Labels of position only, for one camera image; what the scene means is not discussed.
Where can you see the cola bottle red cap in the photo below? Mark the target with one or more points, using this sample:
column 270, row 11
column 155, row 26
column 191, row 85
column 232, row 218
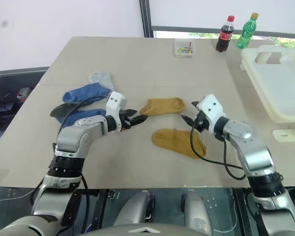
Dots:
column 225, row 34

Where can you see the white plastic stand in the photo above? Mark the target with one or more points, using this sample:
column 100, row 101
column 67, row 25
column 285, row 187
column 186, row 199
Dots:
column 287, row 134

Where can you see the black window frame post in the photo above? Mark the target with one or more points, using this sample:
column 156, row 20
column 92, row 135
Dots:
column 145, row 17

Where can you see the dark grey side bench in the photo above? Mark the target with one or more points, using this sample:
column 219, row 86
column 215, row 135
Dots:
column 12, row 81

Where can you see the clear plastic box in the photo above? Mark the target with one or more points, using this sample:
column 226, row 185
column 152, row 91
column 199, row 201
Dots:
column 185, row 48

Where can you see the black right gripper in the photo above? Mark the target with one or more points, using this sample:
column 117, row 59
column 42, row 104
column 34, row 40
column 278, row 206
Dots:
column 201, row 123

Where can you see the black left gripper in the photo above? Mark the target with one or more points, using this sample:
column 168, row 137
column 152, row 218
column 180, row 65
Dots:
column 126, row 120

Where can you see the blue sock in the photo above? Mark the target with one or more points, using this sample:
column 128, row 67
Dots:
column 86, row 93
column 88, row 115

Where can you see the silver robot torso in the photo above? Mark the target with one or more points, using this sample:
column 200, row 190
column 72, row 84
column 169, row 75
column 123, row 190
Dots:
column 27, row 226

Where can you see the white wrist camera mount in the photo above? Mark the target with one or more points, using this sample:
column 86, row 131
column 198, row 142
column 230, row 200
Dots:
column 114, row 103
column 212, row 108

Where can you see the red and white device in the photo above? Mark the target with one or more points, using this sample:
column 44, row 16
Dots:
column 23, row 93

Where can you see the dark grey sock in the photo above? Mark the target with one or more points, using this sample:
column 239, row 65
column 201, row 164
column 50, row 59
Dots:
column 61, row 110

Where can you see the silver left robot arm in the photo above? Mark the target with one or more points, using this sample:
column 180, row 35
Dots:
column 71, row 140

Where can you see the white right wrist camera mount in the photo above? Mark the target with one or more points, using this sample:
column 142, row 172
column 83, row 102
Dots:
column 212, row 108

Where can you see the mustard yellow sock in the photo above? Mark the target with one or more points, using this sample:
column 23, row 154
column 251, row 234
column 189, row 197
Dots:
column 177, row 142
column 162, row 106

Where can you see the green bottle yellow cap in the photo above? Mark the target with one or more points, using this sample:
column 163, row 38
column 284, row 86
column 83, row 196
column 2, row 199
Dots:
column 247, row 32

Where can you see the light grey sock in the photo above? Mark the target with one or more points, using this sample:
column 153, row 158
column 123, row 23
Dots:
column 102, row 78

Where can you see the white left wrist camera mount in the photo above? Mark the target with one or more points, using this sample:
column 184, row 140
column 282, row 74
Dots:
column 114, row 103

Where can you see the white plastic basket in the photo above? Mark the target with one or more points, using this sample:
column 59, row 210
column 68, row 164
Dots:
column 280, row 81

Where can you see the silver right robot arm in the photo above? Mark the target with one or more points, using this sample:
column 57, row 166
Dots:
column 255, row 152

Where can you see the silver rounded robot leg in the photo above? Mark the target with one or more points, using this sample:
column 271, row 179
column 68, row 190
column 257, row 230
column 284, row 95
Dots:
column 135, row 209
column 195, row 211

